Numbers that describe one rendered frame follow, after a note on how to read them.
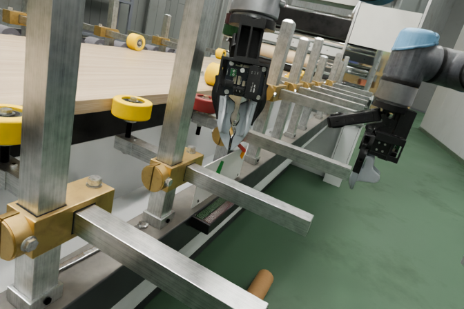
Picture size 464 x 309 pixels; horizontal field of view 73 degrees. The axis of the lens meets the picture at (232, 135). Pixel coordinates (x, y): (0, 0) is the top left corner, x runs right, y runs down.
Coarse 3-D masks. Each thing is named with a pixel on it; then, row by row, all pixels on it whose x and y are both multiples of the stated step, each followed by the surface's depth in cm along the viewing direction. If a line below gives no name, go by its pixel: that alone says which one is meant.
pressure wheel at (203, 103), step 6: (198, 96) 87; (204, 96) 86; (210, 96) 90; (198, 102) 84; (204, 102) 84; (210, 102) 84; (198, 108) 84; (204, 108) 84; (210, 108) 85; (198, 126) 89; (198, 132) 90
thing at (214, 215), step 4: (224, 204) 75; (228, 204) 76; (232, 204) 76; (220, 208) 73; (224, 208) 74; (228, 208) 74; (212, 212) 71; (216, 212) 71; (220, 212) 72; (208, 216) 69; (212, 216) 69; (216, 216) 70; (204, 220) 67; (208, 220) 67; (212, 220) 68
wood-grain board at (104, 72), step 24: (0, 48) 86; (24, 48) 94; (96, 48) 133; (120, 48) 154; (0, 72) 64; (96, 72) 86; (120, 72) 95; (144, 72) 105; (168, 72) 118; (288, 72) 294; (0, 96) 51; (96, 96) 64; (144, 96) 75
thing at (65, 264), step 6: (138, 222) 60; (144, 222) 61; (138, 228) 59; (144, 228) 60; (84, 252) 50; (90, 252) 50; (72, 258) 48; (78, 258) 48; (84, 258) 49; (60, 264) 47; (66, 264) 47; (72, 264) 48; (60, 270) 46
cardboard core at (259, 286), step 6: (264, 270) 151; (258, 276) 147; (264, 276) 147; (270, 276) 149; (252, 282) 144; (258, 282) 143; (264, 282) 144; (270, 282) 147; (252, 288) 138; (258, 288) 139; (264, 288) 141; (252, 294) 135; (258, 294) 136; (264, 294) 140
